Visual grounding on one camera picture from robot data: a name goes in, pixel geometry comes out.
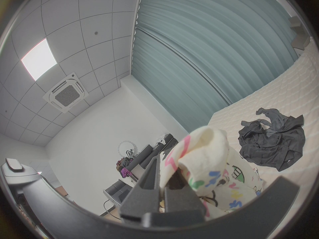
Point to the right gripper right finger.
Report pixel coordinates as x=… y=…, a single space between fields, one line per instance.
x=179 y=200

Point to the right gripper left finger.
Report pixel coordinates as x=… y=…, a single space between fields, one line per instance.
x=147 y=195

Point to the white printed pyjama top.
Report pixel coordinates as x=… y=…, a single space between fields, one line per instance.
x=211 y=153

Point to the colourful pile of clothes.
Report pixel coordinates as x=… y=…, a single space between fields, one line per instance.
x=123 y=169

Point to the dark grey low cabinet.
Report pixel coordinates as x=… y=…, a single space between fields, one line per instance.
x=117 y=192

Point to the dark grey long cabinet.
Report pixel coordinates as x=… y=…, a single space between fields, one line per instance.
x=149 y=155

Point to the round mirror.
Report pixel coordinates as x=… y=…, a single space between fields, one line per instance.
x=119 y=149

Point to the black garment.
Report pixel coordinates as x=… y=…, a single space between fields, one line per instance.
x=271 y=148

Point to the blue-green curtain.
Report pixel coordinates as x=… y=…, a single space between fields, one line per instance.
x=224 y=33
x=162 y=83

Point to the grey garment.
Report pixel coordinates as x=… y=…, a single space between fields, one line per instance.
x=275 y=119

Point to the white ceiling air vent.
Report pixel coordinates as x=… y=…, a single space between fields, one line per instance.
x=66 y=92

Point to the bed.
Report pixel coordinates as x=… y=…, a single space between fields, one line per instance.
x=274 y=96

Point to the square ceiling light panel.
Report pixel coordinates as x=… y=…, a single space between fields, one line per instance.
x=38 y=58

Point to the grey bedside table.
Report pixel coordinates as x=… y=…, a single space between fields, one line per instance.
x=299 y=40

